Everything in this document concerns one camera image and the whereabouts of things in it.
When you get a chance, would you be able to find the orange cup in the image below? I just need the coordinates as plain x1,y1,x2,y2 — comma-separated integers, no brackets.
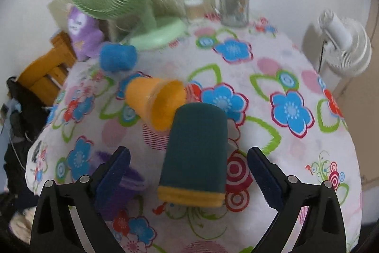
125,77,188,132

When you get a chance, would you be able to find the purple cup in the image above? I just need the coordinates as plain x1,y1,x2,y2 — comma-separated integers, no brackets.
95,151,146,221

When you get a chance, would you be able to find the dark clothes pile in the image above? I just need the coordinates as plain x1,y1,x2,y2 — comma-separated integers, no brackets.
0,77,52,244

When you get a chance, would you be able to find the blue cup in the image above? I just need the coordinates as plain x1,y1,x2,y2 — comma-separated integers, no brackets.
99,43,138,74

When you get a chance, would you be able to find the purple plush toy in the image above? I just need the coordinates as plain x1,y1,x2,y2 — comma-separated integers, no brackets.
67,6,104,61

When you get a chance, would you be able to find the floral tablecloth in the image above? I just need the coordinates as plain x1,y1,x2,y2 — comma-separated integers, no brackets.
26,12,363,253

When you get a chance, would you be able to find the wooden chair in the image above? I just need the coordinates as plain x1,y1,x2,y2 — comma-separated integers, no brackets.
16,31,78,105

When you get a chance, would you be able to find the dark teal cup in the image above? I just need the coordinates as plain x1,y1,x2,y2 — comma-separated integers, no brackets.
157,103,229,208

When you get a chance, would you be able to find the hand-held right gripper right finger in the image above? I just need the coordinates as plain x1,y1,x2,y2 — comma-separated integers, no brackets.
247,147,347,253

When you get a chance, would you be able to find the glass jar with black lid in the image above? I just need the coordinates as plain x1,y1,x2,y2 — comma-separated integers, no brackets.
218,0,249,28

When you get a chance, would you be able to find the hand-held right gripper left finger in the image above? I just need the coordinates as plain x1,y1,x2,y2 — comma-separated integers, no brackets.
30,146,131,253

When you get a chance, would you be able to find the small clear jar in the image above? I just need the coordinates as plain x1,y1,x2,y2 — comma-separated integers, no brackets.
184,0,205,25

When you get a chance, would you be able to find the white fan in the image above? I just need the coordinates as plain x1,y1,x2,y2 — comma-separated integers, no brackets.
317,9,372,77

